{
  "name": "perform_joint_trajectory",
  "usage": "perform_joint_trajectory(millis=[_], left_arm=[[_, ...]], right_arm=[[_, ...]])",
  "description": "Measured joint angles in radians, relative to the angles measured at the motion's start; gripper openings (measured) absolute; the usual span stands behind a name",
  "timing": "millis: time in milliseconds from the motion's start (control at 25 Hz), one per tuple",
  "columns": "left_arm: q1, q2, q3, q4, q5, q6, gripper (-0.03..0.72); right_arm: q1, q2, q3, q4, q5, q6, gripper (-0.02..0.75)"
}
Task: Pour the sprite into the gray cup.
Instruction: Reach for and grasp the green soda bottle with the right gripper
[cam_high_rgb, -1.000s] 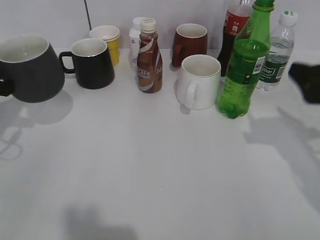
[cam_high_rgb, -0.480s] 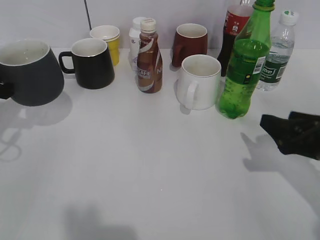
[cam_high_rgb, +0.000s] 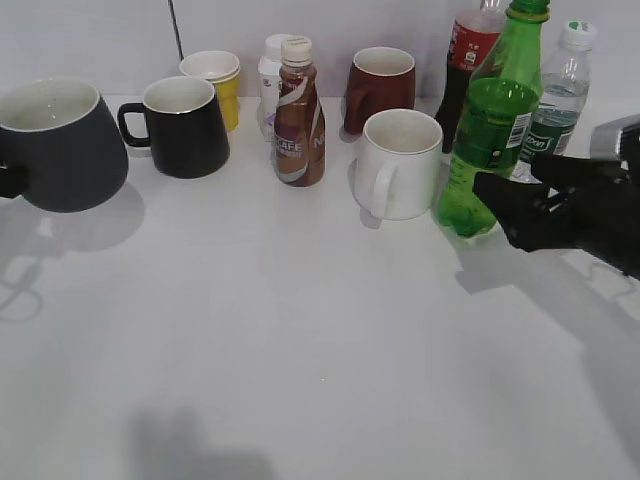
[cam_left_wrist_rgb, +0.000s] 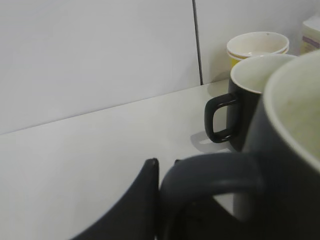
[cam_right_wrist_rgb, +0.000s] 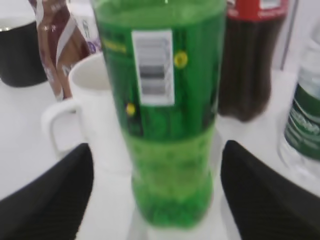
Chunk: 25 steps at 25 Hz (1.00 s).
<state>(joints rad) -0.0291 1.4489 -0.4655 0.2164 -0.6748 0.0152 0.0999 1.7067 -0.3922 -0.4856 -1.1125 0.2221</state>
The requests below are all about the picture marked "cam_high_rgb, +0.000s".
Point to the black ceramic mug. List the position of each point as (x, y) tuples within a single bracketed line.
[(179, 119)]

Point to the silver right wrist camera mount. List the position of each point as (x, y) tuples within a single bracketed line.
[(609, 141)]

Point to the brown Nescafe coffee bottle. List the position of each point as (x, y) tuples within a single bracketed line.
[(299, 125)]

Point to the yellow paper cup stack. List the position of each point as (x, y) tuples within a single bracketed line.
[(221, 69)]

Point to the white milk drink bottle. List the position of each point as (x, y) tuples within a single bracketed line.
[(269, 83)]

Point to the clear water bottle green label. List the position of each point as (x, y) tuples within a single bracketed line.
[(566, 81)]

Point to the green soda bottle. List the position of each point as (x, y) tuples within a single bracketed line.
[(503, 93)]

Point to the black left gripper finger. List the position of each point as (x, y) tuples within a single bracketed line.
[(14, 181)]

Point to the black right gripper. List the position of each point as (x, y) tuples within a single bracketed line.
[(595, 209)]

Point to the dark cola bottle red label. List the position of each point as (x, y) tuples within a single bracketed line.
[(473, 35)]

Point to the white ceramic mug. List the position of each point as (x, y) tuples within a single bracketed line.
[(397, 164)]

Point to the dark red ceramic mug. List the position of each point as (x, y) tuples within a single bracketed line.
[(380, 78)]

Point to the dark grey ceramic mug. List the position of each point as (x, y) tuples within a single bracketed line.
[(62, 132)]

